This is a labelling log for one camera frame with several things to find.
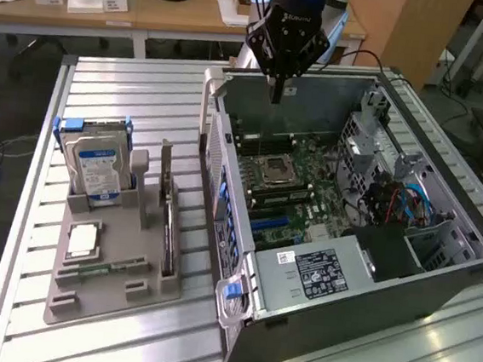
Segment graphics card with black fan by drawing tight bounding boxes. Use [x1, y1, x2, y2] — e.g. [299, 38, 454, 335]
[147, 137, 188, 279]

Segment blue wire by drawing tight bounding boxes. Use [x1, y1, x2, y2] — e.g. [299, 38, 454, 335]
[406, 183, 438, 221]
[396, 187, 417, 222]

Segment dark grey open PC case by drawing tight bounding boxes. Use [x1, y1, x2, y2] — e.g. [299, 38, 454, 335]
[175, 53, 483, 362]

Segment black plastic shroud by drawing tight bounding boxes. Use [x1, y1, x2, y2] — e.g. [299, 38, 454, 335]
[337, 219, 431, 289]

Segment hard disk in blue carrier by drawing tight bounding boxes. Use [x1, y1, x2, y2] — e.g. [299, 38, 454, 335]
[44, 109, 140, 212]

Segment green RAM stick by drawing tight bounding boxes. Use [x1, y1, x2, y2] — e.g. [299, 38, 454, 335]
[76, 257, 132, 280]

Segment red wire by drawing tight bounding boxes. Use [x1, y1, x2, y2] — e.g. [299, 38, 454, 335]
[384, 184, 400, 225]

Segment CPU socket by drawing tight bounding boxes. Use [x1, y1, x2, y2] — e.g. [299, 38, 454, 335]
[256, 151, 302, 192]

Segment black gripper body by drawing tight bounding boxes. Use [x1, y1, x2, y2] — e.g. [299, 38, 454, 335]
[260, 0, 331, 77]

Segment blue card retainer clips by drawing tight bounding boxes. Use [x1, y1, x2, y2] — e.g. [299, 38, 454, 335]
[210, 164, 250, 272]

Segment small white labelled box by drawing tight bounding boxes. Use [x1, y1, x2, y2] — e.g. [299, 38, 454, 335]
[100, 0, 129, 15]

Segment black power cable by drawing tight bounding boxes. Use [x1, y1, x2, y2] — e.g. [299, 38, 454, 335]
[328, 47, 409, 84]

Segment wooden cabinet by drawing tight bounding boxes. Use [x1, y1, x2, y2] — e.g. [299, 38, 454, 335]
[331, 0, 476, 96]

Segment wooden desk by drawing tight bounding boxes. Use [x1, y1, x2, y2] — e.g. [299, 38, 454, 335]
[0, 0, 371, 81]

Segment green motherboard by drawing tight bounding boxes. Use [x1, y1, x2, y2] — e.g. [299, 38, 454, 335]
[220, 118, 361, 261]

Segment blue expansion slot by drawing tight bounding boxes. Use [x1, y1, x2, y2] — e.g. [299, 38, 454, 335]
[250, 212, 291, 234]

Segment RAM stick with white label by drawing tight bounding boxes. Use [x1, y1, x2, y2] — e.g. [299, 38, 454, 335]
[249, 183, 313, 210]

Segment blue case latch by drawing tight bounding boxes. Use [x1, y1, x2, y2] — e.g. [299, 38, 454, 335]
[221, 273, 244, 304]

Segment white paper booklet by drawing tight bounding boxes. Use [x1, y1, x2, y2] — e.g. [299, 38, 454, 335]
[215, 0, 254, 29]

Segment silver chipset heatsink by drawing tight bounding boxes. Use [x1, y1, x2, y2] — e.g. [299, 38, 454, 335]
[305, 221, 333, 244]

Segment grey power supply unit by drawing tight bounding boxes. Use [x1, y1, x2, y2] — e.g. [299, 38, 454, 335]
[248, 225, 381, 323]

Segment black office chair base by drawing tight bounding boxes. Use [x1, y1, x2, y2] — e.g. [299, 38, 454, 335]
[1, 27, 111, 90]

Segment grey parts rack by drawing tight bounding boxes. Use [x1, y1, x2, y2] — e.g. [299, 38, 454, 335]
[42, 140, 198, 337]

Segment white wall box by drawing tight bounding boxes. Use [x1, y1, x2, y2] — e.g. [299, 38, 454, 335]
[423, 47, 457, 89]

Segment silver CPU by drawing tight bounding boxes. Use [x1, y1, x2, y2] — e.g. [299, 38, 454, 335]
[66, 222, 101, 262]

